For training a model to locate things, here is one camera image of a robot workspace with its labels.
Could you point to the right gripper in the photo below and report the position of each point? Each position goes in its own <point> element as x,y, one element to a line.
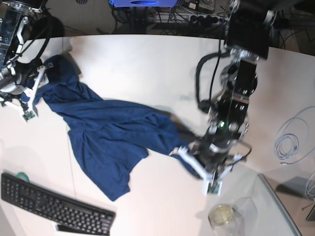
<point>18,79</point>

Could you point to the blue box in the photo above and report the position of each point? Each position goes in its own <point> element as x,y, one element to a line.
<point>153,3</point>

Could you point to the black computer keyboard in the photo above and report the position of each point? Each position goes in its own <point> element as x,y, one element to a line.
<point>79,216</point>

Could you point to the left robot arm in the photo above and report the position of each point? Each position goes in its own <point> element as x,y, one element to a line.
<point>247,30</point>

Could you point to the clear glass jar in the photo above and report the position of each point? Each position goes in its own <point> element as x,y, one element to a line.
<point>235,219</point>

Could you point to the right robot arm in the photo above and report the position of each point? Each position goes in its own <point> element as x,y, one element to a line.
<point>22,22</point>

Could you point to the green tape roll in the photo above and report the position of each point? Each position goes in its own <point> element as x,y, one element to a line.
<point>22,176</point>

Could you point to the blue long-sleeve t-shirt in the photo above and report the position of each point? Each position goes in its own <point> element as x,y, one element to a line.
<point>108,137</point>

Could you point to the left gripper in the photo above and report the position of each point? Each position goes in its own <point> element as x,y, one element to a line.
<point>209,154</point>

